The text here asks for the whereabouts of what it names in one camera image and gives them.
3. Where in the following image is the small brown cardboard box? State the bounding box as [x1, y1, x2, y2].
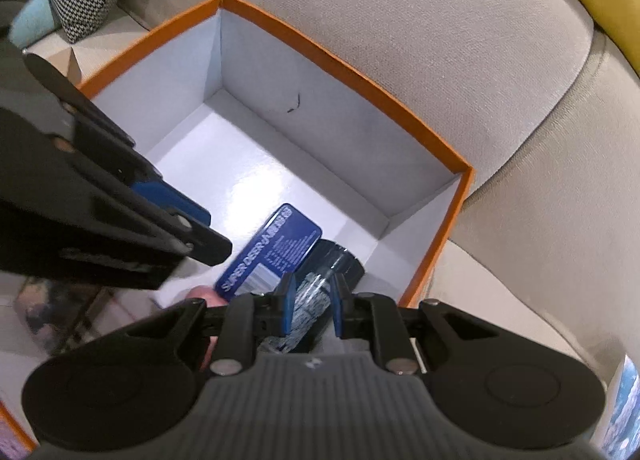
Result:
[50, 46, 85, 88]

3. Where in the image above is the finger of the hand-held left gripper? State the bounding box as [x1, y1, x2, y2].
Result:
[25, 54, 212, 227]
[90, 189, 234, 267]

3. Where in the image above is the light blue pillow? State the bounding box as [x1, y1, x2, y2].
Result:
[10, 0, 63, 48]

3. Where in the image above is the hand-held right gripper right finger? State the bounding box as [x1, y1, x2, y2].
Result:
[331, 272, 501, 376]

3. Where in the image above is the orange box with white inside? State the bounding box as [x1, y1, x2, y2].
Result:
[0, 0, 473, 451]

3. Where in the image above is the beige sofa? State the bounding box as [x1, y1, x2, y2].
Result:
[25, 0, 640, 391]

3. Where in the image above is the glossy picture booklet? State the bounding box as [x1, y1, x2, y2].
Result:
[590, 354, 640, 460]

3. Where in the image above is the dark printed bottle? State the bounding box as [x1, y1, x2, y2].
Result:
[260, 239, 368, 356]

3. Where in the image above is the blue tin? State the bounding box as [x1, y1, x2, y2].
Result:
[215, 203, 322, 303]

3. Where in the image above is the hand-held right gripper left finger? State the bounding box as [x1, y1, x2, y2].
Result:
[127, 272, 296, 376]

